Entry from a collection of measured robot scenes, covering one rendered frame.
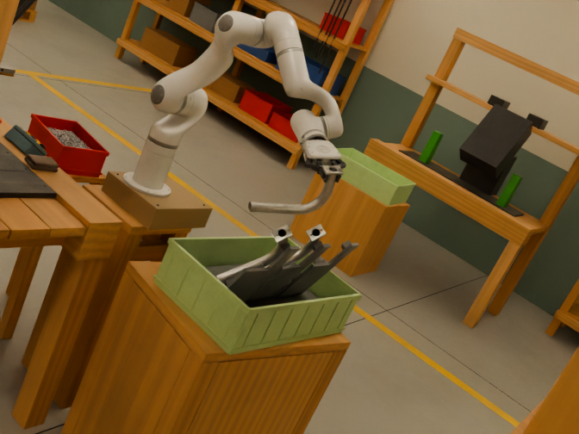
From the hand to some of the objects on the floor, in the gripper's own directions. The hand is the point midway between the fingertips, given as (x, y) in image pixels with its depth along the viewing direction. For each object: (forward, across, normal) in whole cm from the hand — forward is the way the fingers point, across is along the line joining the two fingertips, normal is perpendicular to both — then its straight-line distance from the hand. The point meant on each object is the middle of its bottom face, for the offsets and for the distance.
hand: (330, 174), depth 211 cm
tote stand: (+2, +36, -139) cm, 144 cm away
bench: (-66, +146, -120) cm, 200 cm away
